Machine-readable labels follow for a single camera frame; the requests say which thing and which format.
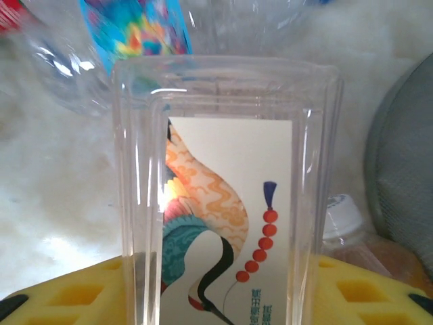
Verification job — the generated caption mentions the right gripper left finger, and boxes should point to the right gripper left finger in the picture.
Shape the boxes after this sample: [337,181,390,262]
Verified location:
[0,255,128,325]

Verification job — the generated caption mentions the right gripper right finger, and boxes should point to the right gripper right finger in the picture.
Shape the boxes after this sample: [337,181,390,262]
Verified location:
[311,253,433,325]

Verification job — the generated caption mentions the red gold label bottle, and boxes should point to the red gold label bottle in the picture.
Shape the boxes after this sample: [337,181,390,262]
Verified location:
[321,193,427,288]

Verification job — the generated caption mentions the square clear crane label bottle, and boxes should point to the square clear crane label bottle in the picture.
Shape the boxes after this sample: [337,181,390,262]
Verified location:
[111,56,344,325]

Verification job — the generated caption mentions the blue cap colourful label bottle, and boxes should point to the blue cap colourful label bottle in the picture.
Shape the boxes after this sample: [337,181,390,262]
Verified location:
[20,0,334,118]

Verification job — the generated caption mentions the red teal label water bottle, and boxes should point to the red teal label water bottle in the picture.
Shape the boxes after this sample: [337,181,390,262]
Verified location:
[0,0,41,48]

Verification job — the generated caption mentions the grey mesh bin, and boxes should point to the grey mesh bin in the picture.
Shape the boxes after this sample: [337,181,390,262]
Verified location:
[363,50,433,275]

